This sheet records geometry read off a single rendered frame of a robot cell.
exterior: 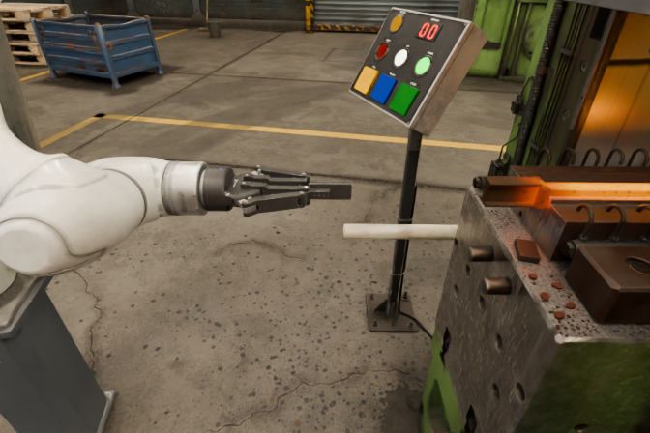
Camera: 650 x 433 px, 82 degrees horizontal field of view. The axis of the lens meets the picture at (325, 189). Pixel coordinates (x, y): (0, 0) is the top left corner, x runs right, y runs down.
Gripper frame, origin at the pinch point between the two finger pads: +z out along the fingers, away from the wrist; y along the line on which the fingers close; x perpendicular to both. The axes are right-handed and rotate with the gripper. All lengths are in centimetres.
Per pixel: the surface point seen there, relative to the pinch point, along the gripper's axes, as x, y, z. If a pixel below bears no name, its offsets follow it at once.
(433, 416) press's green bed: -84, -7, 32
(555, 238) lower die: -4.3, 6.7, 35.0
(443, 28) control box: 18, -49, 28
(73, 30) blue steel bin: -37, -407, -300
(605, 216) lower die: -0.6, 6.1, 41.5
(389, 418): -100, -14, 21
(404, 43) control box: 13, -57, 20
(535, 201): -1.2, 1.2, 33.6
